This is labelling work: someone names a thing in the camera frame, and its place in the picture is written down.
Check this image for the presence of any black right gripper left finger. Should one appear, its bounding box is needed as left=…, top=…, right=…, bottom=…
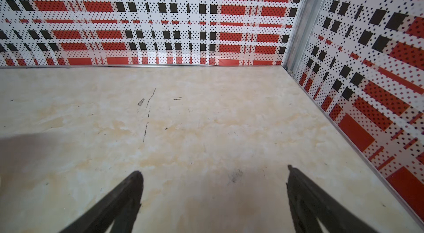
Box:
left=62, top=171, right=144, bottom=233

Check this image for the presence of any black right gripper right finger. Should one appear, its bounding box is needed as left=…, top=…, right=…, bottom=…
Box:
left=287, top=165, right=376, bottom=233

